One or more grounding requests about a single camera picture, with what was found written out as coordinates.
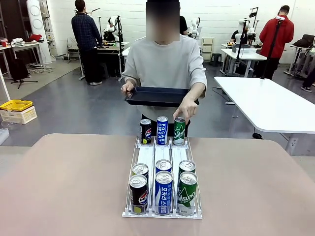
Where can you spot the yellow plastic basket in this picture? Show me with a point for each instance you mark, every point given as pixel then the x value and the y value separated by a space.
pixel 16 105

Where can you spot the white can dispenser rack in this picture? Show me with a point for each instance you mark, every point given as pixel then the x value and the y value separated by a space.
pixel 145 155

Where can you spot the large white table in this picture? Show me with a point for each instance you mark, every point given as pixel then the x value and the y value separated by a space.
pixel 258 103

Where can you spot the beige drawer cabinet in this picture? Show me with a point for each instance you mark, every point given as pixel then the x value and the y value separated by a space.
pixel 208 49

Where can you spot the black tripod stand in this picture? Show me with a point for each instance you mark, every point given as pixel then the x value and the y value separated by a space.
pixel 19 70

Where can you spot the man in red hoodie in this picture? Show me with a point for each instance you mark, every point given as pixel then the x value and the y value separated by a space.
pixel 275 37

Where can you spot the red cloth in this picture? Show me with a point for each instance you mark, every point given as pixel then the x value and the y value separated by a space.
pixel 35 38

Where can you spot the white work table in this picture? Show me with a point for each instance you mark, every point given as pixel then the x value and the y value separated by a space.
pixel 243 55

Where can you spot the black Pepsi can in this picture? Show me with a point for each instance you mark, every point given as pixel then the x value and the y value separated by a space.
pixel 138 194
pixel 145 132
pixel 140 168

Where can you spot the white plastic crate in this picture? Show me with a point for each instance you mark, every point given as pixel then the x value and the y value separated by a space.
pixel 22 116

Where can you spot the white cluttered side table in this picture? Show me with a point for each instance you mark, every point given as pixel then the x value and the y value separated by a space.
pixel 22 46

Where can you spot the man in dark plaid shirt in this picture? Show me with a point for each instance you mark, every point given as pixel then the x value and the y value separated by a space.
pixel 86 32

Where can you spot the person's right hand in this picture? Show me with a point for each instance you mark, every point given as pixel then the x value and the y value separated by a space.
pixel 128 87

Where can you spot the person's left hand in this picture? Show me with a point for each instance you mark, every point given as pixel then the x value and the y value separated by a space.
pixel 188 108

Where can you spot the wooden work desk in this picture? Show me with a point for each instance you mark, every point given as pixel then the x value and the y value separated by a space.
pixel 110 49

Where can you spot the person in black shirt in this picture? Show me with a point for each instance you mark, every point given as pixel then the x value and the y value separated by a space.
pixel 183 24

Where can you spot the person in grey shirt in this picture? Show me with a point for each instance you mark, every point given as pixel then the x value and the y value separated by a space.
pixel 165 64

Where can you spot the blue Pocari Sweat can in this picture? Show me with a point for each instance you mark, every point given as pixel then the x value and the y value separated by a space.
pixel 162 131
pixel 163 165
pixel 164 194

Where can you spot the white tower air conditioner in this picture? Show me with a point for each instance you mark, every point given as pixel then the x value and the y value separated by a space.
pixel 37 24

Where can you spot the green Chilsung cider can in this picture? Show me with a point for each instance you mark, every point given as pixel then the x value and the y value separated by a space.
pixel 179 134
pixel 187 194
pixel 187 166

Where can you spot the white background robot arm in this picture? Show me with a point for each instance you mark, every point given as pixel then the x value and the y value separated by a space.
pixel 195 25
pixel 240 34
pixel 112 25

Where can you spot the seated person's leg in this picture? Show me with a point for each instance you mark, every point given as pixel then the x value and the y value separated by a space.
pixel 308 82

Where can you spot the red cup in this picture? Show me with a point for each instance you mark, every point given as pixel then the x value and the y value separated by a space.
pixel 3 43

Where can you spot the dark plastic stool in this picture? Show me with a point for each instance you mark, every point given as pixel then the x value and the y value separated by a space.
pixel 215 59

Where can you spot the dark blue serving tray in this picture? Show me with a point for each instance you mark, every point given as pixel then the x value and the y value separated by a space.
pixel 157 98

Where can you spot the person's left forearm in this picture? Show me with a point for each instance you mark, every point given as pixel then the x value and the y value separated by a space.
pixel 197 89

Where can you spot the black bag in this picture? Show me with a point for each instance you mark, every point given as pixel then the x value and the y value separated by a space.
pixel 305 41

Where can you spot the person's right forearm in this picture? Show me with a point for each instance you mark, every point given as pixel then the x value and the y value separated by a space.
pixel 130 81

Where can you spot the black camera tripod pole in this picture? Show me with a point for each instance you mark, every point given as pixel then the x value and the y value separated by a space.
pixel 272 49

